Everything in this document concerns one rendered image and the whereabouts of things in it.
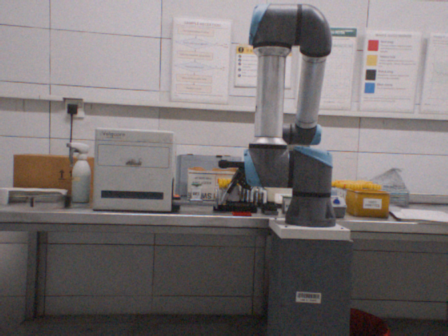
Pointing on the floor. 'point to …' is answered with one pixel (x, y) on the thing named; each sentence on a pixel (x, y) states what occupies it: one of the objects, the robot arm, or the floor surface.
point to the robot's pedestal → (309, 287)
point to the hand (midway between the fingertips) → (221, 199)
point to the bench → (213, 227)
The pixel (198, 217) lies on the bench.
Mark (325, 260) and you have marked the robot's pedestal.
